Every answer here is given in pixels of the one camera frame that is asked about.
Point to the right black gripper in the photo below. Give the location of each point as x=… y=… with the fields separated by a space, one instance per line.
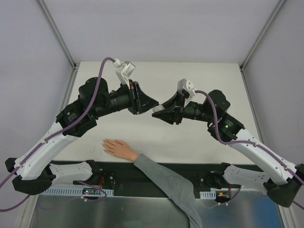
x=178 y=109

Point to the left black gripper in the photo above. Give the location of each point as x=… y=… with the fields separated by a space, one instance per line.
x=134 y=98

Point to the clear nail polish bottle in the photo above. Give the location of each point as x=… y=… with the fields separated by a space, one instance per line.
x=158 y=108

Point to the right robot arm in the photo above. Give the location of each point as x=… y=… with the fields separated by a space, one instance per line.
x=279 y=178

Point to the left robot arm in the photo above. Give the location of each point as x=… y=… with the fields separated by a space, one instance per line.
x=38 y=172

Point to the grey sleeved forearm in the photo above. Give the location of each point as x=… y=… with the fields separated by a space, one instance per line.
x=179 y=189

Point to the person's hand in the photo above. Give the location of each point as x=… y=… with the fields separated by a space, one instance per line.
x=120 y=149

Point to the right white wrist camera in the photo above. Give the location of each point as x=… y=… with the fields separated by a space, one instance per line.
x=186 y=87

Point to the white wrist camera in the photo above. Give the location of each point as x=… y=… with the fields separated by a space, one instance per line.
x=124 y=71
x=186 y=87

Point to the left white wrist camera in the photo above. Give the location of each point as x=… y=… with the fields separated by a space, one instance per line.
x=124 y=71

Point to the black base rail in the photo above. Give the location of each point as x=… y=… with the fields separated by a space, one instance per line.
x=127 y=180

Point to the right white cable duct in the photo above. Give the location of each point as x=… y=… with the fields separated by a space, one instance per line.
x=208 y=195

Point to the left aluminium frame post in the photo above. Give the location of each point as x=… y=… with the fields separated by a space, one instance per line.
x=58 y=37

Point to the aluminium frame post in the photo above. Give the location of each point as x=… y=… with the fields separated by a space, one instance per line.
x=262 y=34
x=58 y=37

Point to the right aluminium frame post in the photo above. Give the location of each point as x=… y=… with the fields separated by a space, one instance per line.
x=262 y=34

